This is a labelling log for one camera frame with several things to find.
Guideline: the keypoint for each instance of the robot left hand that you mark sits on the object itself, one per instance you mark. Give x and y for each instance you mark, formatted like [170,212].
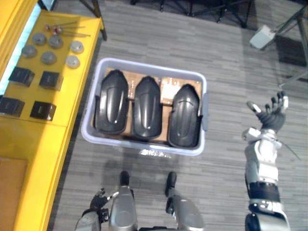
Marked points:
[98,201]

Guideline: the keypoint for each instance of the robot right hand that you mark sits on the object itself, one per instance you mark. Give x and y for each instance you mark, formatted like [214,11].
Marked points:
[272,119]

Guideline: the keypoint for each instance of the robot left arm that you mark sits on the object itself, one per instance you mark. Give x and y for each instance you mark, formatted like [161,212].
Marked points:
[89,220]

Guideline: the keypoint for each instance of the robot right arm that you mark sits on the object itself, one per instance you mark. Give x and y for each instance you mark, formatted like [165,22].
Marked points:
[262,163]

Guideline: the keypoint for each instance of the yellow metal shelf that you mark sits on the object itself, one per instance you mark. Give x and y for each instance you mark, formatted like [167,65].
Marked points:
[43,144]

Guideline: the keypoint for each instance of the robot left leg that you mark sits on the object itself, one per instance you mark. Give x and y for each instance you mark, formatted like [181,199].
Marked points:
[122,207]

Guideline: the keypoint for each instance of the lavender plastic bin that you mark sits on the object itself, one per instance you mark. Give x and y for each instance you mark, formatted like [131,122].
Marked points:
[144,147]

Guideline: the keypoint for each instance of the white box on floor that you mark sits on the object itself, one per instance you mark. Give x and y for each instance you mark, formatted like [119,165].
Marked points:
[262,37]

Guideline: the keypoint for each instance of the black plastic housing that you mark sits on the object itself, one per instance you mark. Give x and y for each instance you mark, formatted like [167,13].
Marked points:
[146,110]
[184,118]
[111,103]

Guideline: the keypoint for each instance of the black square box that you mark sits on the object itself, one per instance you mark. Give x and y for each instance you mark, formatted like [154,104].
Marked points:
[51,80]
[42,110]
[10,106]
[21,76]

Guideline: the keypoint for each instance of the black chair base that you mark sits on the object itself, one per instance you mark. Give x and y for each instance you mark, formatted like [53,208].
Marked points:
[216,7]

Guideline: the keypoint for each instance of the grey round disc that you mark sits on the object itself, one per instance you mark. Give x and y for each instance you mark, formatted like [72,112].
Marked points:
[48,57]
[29,51]
[55,41]
[72,61]
[77,47]
[39,39]

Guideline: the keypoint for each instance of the metal rod with red end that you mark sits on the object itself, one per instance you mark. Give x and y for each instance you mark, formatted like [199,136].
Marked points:
[69,28]
[62,24]
[74,35]

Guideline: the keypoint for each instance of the black table leg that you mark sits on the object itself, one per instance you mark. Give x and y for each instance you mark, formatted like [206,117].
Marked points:
[97,14]

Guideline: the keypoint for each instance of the grey metal stand frame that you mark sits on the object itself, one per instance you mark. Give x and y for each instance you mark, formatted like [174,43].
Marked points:
[300,31]

